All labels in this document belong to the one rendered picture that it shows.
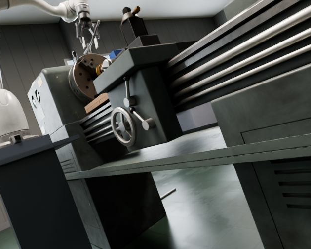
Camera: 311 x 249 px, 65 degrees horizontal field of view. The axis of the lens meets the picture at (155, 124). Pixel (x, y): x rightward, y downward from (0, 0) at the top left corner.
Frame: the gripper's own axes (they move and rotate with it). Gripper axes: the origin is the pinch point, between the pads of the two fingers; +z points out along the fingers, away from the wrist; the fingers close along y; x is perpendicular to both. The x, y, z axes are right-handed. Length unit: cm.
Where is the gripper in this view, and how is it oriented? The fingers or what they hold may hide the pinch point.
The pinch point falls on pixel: (90, 44)
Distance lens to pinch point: 171.5
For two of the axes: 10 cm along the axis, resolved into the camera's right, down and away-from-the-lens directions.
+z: 2.3, 9.7, -0.9
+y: 8.2, -1.4, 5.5
